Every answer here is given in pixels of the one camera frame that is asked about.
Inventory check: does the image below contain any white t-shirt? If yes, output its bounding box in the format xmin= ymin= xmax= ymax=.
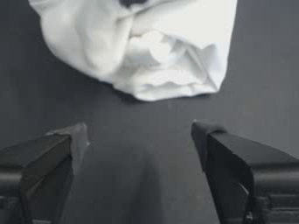
xmin=27 ymin=0 xmax=239 ymax=102

